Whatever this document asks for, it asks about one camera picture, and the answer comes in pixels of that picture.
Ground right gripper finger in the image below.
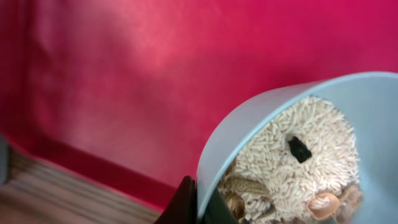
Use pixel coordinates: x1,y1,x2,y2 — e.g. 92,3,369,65
154,176,238,224

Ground rice and food scraps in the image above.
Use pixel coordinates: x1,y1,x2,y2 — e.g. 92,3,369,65
218,96,363,223

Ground light blue bowl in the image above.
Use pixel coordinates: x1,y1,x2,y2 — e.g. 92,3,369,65
197,72,397,224

